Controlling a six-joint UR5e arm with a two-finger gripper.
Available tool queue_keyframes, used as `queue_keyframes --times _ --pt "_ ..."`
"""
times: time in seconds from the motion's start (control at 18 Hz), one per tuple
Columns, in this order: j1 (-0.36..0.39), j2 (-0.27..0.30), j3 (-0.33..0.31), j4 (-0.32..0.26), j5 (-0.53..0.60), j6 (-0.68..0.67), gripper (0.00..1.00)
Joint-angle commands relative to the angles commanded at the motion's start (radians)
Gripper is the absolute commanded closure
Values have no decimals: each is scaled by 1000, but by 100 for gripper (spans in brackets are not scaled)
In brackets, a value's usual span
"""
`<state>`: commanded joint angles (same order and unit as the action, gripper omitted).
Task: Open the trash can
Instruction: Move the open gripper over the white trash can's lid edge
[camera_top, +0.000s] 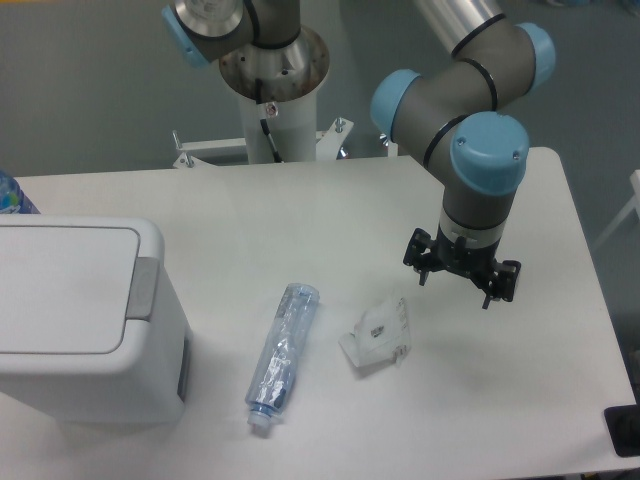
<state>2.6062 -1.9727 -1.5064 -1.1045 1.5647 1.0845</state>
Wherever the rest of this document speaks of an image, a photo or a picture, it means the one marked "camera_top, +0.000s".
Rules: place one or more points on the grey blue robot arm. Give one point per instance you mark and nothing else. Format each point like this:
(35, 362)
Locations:
(451, 124)

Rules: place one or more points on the crumpled clear plastic wrapper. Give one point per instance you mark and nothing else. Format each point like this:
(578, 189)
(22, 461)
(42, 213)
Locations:
(381, 335)

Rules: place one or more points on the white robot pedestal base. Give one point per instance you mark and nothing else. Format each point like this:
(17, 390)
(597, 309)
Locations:
(276, 92)

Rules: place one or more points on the white trash can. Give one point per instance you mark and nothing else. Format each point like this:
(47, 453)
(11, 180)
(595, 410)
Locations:
(143, 381)

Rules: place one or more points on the empty clear plastic bottle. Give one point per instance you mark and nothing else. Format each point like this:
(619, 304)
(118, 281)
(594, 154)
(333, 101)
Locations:
(276, 369)

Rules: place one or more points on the white trash can lid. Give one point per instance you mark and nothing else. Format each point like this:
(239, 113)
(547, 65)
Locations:
(66, 289)

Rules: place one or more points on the black table corner clamp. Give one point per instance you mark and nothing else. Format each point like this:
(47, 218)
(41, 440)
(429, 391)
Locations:
(623, 426)

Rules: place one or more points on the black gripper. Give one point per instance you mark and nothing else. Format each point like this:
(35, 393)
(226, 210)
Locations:
(498, 279)

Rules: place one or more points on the white frame at right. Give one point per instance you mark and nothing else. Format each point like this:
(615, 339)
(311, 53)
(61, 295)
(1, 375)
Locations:
(631, 206)

